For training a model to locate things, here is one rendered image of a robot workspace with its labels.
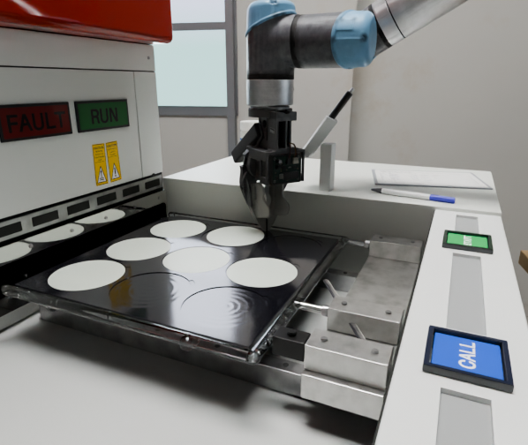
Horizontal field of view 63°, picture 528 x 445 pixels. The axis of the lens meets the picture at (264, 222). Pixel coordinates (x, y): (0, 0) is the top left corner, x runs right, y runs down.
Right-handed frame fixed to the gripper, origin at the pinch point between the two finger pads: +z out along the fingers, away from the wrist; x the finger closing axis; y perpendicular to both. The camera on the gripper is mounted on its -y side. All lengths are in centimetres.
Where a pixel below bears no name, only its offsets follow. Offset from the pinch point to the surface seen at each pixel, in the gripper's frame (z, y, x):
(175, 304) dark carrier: 1.3, 19.1, -22.7
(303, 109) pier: -11, -114, 85
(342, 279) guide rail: 7.1, 14.0, 7.0
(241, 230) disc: 1.2, -0.9, -4.1
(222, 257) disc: 1.3, 8.4, -11.9
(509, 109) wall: -11, -66, 173
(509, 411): -5, 53, -12
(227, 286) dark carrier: 1.3, 17.8, -15.3
